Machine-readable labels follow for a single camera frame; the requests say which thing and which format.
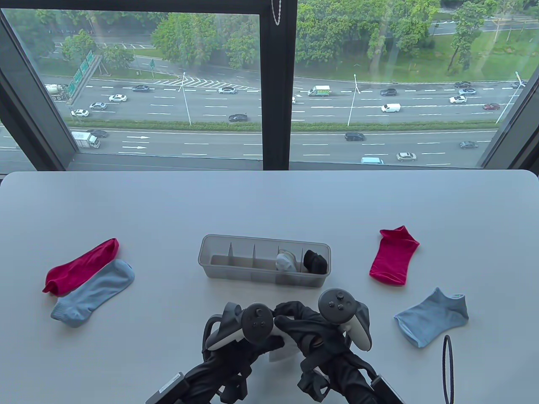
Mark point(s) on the person's left hand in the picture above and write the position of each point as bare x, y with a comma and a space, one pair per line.
236, 357

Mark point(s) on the person's right hand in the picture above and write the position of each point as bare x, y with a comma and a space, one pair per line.
311, 332

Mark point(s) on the white sock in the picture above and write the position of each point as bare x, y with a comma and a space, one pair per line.
284, 354

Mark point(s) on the grey hand controller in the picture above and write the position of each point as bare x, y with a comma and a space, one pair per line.
257, 322
337, 305

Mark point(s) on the black sock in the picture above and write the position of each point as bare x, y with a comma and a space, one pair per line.
316, 261

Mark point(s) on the grey sock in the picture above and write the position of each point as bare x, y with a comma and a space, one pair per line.
285, 261

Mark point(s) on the red sock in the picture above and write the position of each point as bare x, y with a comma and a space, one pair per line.
396, 254
80, 267

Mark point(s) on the light blue sock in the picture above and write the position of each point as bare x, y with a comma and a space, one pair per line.
92, 290
433, 317

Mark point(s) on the person's right forearm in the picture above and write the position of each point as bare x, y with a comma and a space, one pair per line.
349, 383

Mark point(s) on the black labelled wrist box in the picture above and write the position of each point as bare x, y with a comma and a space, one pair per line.
385, 391
166, 389

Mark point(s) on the grey divided storage box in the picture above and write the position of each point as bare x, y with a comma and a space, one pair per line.
252, 259

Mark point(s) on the white street lamp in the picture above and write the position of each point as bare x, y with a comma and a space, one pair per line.
507, 101
351, 105
186, 101

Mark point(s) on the green road sign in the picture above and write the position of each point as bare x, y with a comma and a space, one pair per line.
78, 78

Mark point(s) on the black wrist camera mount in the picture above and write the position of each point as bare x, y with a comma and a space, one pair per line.
313, 385
233, 389

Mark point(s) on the black window frame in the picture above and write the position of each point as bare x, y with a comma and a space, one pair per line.
276, 84

